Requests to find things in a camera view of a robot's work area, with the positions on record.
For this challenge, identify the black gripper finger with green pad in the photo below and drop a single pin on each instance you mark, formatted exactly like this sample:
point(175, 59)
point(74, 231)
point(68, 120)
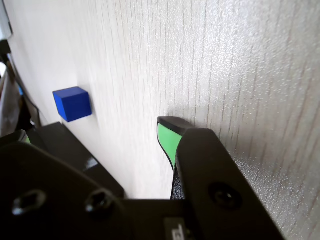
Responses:
point(207, 162)
point(37, 180)

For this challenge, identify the blue wooden cube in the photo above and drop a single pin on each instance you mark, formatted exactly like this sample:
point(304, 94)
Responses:
point(73, 105)

